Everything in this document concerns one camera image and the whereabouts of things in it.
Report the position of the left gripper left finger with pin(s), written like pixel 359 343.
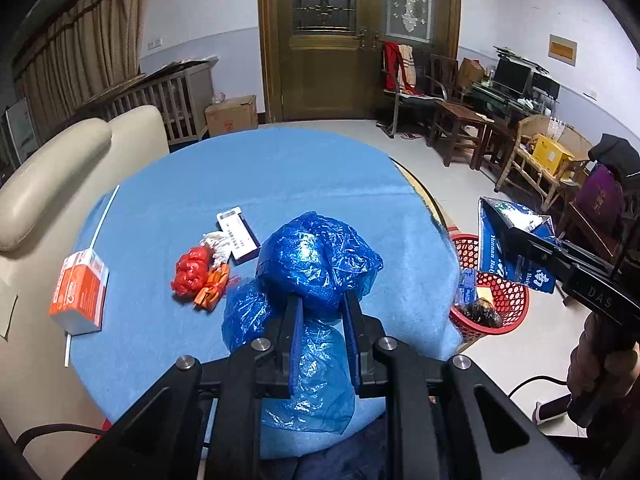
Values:
pixel 202 419

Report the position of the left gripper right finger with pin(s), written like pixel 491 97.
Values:
pixel 444 419

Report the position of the blue foil snack bag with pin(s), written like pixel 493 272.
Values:
pixel 505 230

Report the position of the orange wrapper bag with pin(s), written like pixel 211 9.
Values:
pixel 214 288

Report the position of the red plastic bag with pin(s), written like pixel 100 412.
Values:
pixel 191 272

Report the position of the white tissue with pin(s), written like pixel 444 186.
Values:
pixel 220 247

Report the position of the blue plastic bag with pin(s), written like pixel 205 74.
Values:
pixel 317 259

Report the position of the white medicine box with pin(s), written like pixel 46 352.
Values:
pixel 245 245

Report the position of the black plastic bag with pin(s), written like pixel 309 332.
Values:
pixel 481 312

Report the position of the blue toothpaste box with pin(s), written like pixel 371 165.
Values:
pixel 467 291

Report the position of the red white small box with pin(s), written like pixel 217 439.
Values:
pixel 484 294

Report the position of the person's right hand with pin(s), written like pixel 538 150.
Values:
pixel 587 363

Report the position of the purple gift bag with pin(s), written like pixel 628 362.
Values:
pixel 601 199

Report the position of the red mesh basket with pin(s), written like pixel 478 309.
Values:
pixel 509 299

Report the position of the white plastic rod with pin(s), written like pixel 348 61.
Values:
pixel 90 259

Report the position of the yellow box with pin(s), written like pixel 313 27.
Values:
pixel 550 154

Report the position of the wicker chair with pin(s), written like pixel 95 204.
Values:
pixel 571 176

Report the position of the orange white box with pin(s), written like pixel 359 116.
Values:
pixel 80 292

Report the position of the dark wooden stool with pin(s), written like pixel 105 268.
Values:
pixel 463 128

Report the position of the computer monitor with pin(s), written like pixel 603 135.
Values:
pixel 512 76

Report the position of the cream leather sofa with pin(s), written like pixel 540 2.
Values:
pixel 43 207

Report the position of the metal chair with red cloth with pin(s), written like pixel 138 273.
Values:
pixel 409 77

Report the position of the brown cardboard box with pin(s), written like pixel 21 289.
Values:
pixel 232 115

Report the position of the wooden crib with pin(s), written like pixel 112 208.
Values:
pixel 181 92

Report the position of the wooden double door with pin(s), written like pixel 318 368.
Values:
pixel 322 59

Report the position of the beige curtain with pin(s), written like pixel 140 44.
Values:
pixel 87 47

